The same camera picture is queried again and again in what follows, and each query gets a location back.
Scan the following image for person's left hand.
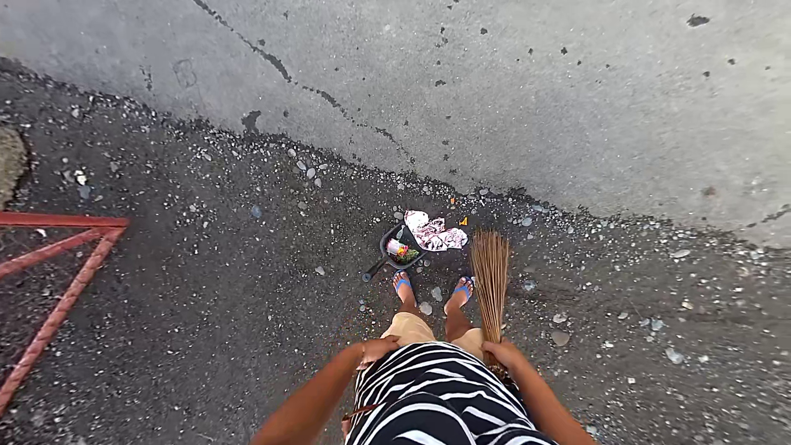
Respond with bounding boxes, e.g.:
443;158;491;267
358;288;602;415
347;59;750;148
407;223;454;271
358;335;401;370

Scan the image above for person's right forearm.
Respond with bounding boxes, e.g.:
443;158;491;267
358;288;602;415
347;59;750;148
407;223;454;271
509;358;598;445

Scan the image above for person's body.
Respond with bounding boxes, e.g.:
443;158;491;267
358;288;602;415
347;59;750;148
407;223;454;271
344;341;559;445

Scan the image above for red metal frame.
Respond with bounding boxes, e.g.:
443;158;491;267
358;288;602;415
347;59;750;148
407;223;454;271
0;212;130;419

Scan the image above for brown stick broom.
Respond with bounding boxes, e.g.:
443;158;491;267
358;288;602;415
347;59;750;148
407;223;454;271
468;229;513;380

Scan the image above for black dustpan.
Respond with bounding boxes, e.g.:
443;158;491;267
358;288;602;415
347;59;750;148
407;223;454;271
362;223;428;283

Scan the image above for scattered pebbles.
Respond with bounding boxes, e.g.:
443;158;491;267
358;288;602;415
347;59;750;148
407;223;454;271
0;59;791;445

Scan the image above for person's right hand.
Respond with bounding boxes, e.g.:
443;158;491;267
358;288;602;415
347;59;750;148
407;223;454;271
482;337;525;374

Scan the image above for person's legs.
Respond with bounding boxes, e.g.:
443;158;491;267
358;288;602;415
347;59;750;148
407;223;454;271
381;270;486;361

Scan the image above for crumpled white red-printed plastic bag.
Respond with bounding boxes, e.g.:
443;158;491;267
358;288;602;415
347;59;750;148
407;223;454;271
404;210;469;252

